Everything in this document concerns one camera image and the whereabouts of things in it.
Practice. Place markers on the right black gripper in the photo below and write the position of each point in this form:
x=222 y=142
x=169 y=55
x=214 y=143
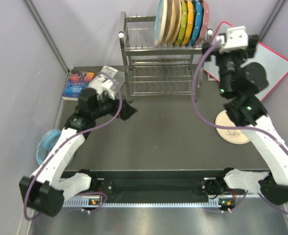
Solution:
x=217 y=55

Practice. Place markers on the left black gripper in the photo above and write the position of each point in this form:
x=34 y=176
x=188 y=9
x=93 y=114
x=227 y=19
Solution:
x=126 y=110

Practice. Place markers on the beige bird plate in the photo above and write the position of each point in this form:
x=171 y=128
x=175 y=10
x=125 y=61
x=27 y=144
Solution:
x=170 y=22
x=178 y=5

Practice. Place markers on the cream green plate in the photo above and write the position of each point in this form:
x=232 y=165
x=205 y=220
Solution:
x=231 y=136

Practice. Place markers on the white blue leaf plate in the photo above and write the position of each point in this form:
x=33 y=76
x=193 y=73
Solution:
x=160 y=22

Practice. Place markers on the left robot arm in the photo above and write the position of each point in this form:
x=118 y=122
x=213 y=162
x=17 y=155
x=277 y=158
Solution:
x=43 y=191

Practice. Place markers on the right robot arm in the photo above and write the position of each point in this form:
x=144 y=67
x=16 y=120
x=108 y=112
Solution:
x=240 y=83

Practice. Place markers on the steel two-tier dish rack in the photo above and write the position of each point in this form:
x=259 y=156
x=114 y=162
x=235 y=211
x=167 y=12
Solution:
x=151 y=70

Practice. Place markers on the grey white booklet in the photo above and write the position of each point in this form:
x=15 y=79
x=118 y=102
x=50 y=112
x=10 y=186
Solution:
x=111 y=73

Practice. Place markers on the pink framed whiteboard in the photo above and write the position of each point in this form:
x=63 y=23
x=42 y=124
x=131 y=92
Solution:
x=275 y=65

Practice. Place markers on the green polka dot plate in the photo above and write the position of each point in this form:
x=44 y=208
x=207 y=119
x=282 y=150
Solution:
x=183 y=25

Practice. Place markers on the blue orange paperback book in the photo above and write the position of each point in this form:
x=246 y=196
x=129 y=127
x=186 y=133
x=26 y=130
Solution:
x=76 y=83

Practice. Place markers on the pink polka dot plate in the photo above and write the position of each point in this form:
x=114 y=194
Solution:
x=205 y=20

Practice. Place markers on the yellow polka dot plate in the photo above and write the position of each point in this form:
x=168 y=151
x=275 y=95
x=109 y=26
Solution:
x=190 y=20

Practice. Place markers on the blue polka dot plate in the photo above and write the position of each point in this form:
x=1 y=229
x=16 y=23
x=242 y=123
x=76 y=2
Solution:
x=196 y=36

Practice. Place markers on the light blue headphones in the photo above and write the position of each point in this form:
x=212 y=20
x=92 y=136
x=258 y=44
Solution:
x=51 y=144

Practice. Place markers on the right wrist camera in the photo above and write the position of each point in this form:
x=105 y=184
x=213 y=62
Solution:
x=233 y=39

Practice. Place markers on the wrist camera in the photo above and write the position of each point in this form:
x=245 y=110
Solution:
x=105 y=87
x=233 y=39

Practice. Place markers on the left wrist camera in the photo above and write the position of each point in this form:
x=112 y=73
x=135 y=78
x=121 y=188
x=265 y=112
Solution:
x=105 y=87

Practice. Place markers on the grey slotted cable duct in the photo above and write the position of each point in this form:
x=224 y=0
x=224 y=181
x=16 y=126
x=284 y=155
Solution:
x=96 y=201

